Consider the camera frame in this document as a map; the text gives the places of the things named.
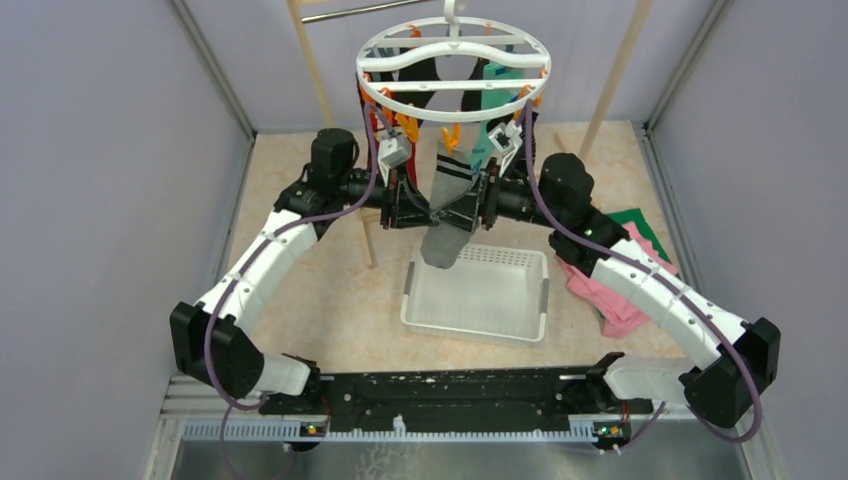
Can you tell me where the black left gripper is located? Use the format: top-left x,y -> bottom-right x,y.
336,160 -> 435,229

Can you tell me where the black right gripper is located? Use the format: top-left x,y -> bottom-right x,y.
430,158 -> 563,236

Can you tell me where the grey sock with black stripes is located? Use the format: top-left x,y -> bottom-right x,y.
420,141 -> 476,269

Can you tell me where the white perforated plastic basket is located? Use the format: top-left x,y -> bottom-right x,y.
400,244 -> 550,347

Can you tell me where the white round sock hanger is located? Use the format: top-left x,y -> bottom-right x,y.
355,1 -> 553,124

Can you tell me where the wooden drying rack frame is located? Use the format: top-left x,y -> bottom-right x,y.
286,0 -> 655,270

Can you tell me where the black white striped sock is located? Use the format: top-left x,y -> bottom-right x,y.
460,58 -> 489,112

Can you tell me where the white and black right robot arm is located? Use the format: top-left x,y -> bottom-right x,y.
434,153 -> 781,431

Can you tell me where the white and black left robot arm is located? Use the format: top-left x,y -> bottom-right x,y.
169,127 -> 429,414

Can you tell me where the red sock with cat face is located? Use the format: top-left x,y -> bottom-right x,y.
378,127 -> 417,200

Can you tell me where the teal patterned sock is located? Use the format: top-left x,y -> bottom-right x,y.
461,59 -> 525,176

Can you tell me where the black argyle sock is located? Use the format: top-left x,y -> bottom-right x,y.
357,72 -> 394,132

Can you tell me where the green cloth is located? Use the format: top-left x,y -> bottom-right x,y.
608,208 -> 671,264

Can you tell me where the pink cloth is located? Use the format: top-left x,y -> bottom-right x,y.
558,252 -> 679,339

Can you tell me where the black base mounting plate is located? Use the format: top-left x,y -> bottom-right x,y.
260,366 -> 655,451

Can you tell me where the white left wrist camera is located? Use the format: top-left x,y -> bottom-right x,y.
378,133 -> 412,169

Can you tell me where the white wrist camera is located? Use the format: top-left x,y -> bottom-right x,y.
378,133 -> 412,169
488,121 -> 523,165

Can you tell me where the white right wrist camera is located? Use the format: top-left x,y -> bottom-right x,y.
488,121 -> 523,165

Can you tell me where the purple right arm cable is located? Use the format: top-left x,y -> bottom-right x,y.
520,99 -> 764,455

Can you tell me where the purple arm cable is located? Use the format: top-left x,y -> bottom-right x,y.
520,99 -> 764,455
202,101 -> 399,480

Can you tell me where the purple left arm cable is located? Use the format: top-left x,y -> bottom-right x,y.
202,101 -> 399,480

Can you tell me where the white slotted cable duct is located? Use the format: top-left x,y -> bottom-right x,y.
182,417 -> 598,443

